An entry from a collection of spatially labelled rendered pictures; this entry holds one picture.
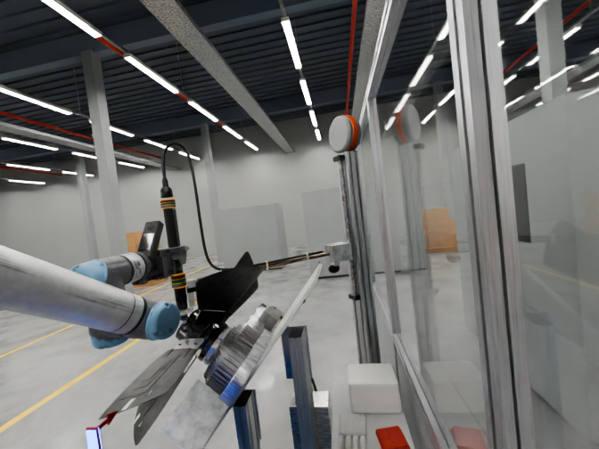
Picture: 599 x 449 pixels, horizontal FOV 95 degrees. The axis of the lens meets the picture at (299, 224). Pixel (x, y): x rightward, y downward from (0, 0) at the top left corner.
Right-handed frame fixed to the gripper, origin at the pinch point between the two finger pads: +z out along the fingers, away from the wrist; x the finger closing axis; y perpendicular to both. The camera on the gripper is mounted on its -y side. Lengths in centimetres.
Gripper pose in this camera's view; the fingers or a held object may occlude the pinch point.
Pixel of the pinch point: (179, 247)
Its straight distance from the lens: 99.4
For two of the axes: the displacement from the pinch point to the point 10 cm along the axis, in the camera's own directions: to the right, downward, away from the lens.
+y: 1.2, 9.9, 0.5
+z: 1.8, -0.7, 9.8
